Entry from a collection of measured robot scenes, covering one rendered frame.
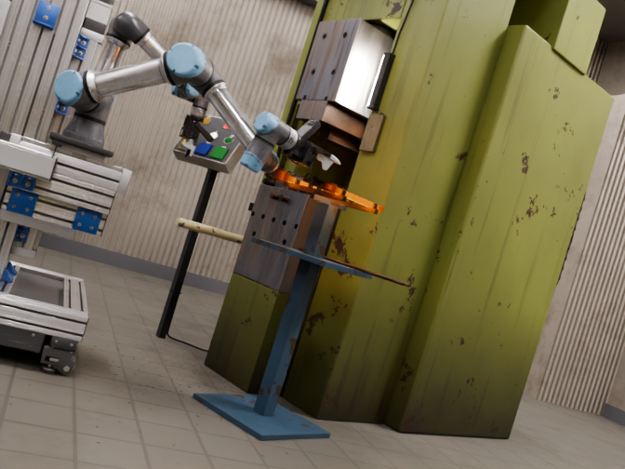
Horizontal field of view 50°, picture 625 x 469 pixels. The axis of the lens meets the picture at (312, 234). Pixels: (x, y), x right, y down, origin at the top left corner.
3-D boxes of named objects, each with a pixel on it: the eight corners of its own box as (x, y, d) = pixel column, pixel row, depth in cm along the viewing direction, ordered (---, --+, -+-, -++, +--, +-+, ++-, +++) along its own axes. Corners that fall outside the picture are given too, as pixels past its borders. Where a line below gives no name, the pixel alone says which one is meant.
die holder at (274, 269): (278, 291, 296) (308, 194, 296) (232, 271, 325) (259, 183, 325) (364, 311, 332) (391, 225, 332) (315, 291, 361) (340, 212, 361)
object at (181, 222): (178, 227, 322) (180, 217, 322) (172, 225, 326) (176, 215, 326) (249, 247, 351) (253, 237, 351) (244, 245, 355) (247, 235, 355)
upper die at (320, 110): (321, 120, 311) (327, 100, 311) (295, 117, 326) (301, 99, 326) (380, 149, 339) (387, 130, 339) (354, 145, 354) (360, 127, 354)
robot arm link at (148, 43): (132, 2, 292) (209, 87, 313) (126, 6, 302) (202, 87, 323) (113, 20, 290) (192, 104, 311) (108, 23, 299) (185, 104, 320)
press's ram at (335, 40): (347, 101, 301) (373, 17, 301) (295, 99, 330) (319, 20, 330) (406, 132, 328) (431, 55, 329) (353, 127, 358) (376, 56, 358)
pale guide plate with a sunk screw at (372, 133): (372, 151, 299) (383, 114, 299) (358, 149, 306) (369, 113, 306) (375, 153, 300) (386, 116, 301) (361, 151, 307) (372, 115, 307)
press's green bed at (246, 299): (246, 393, 295) (278, 291, 296) (203, 364, 324) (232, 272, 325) (336, 402, 332) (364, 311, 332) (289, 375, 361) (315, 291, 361)
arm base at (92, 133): (60, 135, 239) (69, 108, 239) (61, 137, 253) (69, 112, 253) (103, 149, 245) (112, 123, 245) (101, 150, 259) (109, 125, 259)
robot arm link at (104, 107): (112, 125, 254) (123, 90, 254) (94, 116, 241) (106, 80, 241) (84, 116, 256) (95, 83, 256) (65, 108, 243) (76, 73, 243)
